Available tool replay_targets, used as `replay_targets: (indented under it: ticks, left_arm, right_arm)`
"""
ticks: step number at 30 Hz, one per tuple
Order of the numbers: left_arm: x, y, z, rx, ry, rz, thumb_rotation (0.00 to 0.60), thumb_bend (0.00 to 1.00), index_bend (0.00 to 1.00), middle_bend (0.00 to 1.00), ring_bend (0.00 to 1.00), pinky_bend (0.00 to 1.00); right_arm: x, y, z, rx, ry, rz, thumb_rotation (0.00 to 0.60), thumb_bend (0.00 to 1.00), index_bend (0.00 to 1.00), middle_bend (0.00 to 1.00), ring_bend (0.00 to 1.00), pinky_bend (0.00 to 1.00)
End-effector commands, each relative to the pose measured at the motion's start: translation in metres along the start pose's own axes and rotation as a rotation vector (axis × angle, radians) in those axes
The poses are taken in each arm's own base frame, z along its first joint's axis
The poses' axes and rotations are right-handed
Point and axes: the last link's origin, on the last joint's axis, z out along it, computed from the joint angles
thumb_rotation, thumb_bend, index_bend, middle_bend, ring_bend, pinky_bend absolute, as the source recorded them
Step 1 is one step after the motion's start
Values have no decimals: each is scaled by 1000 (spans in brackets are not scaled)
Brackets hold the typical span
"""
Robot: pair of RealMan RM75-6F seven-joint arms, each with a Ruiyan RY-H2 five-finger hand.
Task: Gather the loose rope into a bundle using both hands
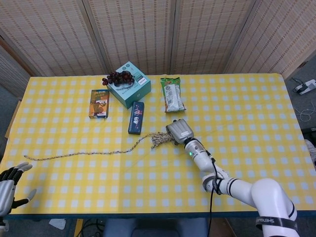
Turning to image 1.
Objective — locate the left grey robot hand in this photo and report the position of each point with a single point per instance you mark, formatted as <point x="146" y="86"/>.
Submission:
<point x="6" y="190"/>

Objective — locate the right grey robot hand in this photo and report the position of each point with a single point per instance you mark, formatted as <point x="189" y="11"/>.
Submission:
<point x="180" y="132"/>

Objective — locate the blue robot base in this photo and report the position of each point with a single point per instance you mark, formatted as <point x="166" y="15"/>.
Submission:
<point x="153" y="228"/>

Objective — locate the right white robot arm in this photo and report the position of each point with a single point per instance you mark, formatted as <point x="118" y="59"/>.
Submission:
<point x="237" y="188"/>

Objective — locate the green snack bag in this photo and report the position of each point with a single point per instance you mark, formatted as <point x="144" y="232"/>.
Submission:
<point x="172" y="93"/>

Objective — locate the dark blue long box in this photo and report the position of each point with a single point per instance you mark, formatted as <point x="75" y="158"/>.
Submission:
<point x="136" y="118"/>

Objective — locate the teal cardboard box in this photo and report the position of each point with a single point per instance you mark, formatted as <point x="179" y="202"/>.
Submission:
<point x="130" y="96"/>

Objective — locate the white crumpled paper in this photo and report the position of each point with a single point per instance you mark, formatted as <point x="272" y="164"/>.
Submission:
<point x="58" y="223"/>

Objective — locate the dark red grape bunch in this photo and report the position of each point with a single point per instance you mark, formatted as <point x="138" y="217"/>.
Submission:
<point x="121" y="77"/>

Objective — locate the orange brown flat box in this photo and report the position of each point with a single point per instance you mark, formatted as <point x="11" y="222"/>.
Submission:
<point x="98" y="105"/>

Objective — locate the yellow white checked tablecloth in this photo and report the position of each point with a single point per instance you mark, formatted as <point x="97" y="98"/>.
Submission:
<point x="98" y="177"/>

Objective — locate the woven bamboo folding screen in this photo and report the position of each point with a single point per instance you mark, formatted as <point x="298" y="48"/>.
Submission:
<point x="138" y="32"/>

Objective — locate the white power strip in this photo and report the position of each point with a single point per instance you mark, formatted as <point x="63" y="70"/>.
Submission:
<point x="304" y="87"/>

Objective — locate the white grey shoe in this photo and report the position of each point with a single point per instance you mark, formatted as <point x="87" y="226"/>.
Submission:
<point x="311" y="150"/>

